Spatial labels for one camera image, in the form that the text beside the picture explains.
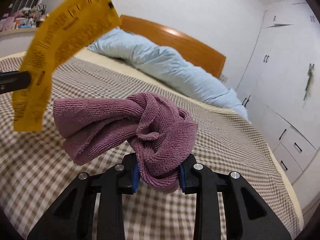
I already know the yellow snack bag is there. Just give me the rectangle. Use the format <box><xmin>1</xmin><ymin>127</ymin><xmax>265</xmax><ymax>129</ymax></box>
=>
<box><xmin>12</xmin><ymin>0</ymin><xmax>121</xmax><ymax>132</ymax></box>

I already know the wooden headboard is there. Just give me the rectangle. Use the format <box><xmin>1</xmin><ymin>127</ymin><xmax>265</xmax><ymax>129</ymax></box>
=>
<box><xmin>120</xmin><ymin>15</ymin><xmax>226</xmax><ymax>78</ymax></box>

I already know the light blue duvet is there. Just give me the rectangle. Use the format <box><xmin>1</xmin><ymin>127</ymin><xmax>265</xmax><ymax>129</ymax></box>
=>
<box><xmin>87</xmin><ymin>28</ymin><xmax>248</xmax><ymax>119</ymax></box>

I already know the white wardrobe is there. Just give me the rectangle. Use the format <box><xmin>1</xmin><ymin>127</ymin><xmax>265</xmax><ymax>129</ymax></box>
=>
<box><xmin>235</xmin><ymin>0</ymin><xmax>320</xmax><ymax>205</ymax></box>

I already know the cluttered window shelf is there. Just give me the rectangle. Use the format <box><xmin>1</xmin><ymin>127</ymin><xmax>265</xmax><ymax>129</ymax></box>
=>
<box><xmin>1</xmin><ymin>3</ymin><xmax>49</xmax><ymax>36</ymax></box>

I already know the brown checkered bedspread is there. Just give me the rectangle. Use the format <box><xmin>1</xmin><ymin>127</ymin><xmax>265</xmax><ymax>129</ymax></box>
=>
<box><xmin>1</xmin><ymin>57</ymin><xmax>303</xmax><ymax>238</ymax></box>

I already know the purple towel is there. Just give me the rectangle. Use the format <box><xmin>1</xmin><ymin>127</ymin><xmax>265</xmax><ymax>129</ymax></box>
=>
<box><xmin>53</xmin><ymin>93</ymin><xmax>198</xmax><ymax>193</ymax></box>

